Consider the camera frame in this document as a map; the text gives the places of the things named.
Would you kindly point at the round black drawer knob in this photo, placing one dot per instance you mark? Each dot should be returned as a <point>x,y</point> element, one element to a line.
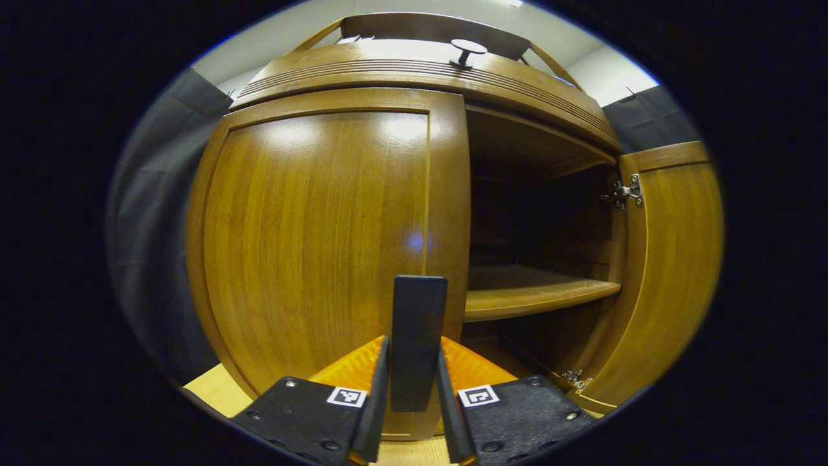
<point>467,48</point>

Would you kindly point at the wooden inner cabinet shelf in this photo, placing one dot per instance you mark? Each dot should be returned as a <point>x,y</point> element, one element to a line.
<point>524,291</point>

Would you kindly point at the metal door hinge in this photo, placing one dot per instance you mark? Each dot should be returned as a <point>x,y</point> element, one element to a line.
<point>576,379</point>
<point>624,193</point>

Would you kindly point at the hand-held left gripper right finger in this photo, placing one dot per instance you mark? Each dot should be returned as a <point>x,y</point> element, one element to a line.
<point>449,408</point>

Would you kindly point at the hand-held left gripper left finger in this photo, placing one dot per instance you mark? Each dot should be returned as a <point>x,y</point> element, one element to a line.
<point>378,401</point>

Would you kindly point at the wooden cabinet drawer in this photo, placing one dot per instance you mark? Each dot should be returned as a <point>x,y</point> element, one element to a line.
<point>388,65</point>

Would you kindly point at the wooden double-door shoe cabinet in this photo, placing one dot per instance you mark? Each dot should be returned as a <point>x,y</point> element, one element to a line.
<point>388,71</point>

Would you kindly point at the wooden shoe cabinet door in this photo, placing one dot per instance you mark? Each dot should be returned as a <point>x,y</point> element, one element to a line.
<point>310,246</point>
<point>673,272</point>

